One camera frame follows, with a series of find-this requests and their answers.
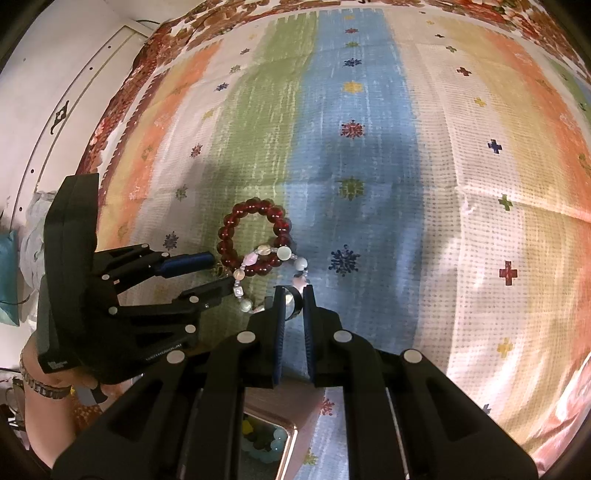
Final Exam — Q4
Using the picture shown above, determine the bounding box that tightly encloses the pale blue bead bracelet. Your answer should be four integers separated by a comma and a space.
248, 427, 291, 463

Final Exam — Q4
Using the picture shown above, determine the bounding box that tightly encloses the pastel bead bracelet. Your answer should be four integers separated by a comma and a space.
232, 244, 311, 319

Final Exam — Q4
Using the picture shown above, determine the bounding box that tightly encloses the red bead bracelet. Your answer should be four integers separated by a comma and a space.
221, 198, 293, 278

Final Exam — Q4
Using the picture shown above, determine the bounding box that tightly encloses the person's left hand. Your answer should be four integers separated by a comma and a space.
51, 366, 108, 404

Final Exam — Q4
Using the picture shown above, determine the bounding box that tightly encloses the metal wristwatch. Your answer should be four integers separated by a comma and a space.
19, 353, 72, 400

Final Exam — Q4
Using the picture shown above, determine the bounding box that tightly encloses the grey crumpled cloth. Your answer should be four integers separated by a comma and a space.
21, 187, 58, 282

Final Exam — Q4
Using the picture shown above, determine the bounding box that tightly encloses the teal cloth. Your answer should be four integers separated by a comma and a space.
0, 228, 23, 326

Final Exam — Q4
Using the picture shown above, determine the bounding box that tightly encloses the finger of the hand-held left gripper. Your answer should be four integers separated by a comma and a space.
95, 244, 216, 296
115, 279, 241, 326

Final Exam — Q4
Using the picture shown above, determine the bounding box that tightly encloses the person's left forearm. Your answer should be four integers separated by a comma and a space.
21, 332, 79, 469

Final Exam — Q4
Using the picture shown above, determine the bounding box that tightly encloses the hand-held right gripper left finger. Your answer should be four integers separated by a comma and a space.
52, 285, 288, 480

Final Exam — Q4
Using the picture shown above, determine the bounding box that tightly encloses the white headboard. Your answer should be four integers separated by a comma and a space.
0, 23, 158, 241

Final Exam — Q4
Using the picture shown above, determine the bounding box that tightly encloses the striped colourful cloth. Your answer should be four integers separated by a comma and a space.
88, 0, 591, 480

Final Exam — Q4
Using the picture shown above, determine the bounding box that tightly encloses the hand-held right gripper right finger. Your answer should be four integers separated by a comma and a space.
302, 284, 539, 480

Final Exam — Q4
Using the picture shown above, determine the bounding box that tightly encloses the embossed metal tin box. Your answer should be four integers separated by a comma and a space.
240, 406, 300, 480

